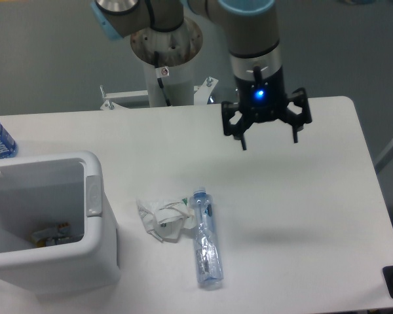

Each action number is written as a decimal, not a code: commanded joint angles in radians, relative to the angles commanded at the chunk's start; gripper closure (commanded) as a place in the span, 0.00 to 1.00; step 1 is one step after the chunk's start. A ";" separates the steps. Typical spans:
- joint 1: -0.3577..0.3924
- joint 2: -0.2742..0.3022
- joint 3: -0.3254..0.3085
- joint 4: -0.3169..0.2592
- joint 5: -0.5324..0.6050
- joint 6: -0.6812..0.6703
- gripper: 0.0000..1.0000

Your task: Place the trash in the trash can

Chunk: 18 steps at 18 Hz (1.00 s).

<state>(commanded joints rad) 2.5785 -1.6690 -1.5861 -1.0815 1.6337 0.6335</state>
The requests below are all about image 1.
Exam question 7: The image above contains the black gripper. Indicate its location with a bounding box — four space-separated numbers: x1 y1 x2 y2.
221 65 313 151

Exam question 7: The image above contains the white paper wrapper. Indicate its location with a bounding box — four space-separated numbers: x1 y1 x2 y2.
136 198 197 243

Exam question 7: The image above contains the clear plastic water bottle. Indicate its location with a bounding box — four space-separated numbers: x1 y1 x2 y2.
188 187 224 287

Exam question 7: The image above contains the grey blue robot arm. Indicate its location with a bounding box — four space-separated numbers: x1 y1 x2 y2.
90 1 312 141

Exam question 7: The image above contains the yellow trash inside can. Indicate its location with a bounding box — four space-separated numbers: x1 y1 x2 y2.
30 222 84 248

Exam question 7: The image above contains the white plastic trash can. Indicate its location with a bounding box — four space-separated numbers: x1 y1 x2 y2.
0 151 121 294

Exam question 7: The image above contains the white metal base bracket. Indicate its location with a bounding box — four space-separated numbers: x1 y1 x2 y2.
100 77 219 111

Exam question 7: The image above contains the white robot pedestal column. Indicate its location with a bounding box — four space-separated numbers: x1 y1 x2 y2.
130 18 203 107

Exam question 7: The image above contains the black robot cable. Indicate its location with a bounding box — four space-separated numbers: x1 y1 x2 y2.
153 50 172 107

